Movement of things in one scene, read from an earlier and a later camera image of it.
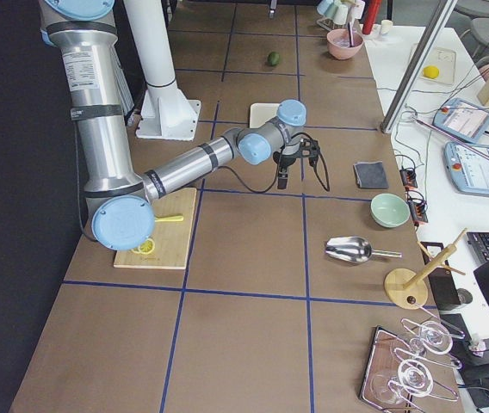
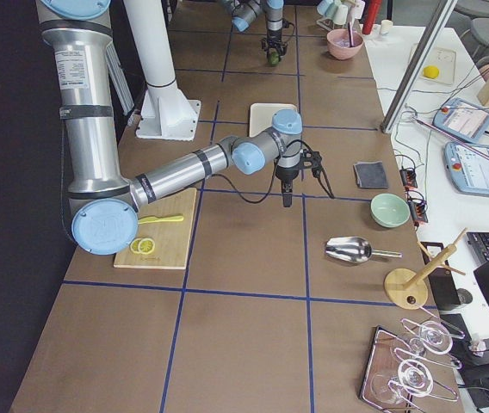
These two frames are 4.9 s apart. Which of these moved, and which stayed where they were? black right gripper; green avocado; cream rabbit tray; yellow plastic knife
Moved: black right gripper
Stayed: yellow plastic knife; cream rabbit tray; green avocado
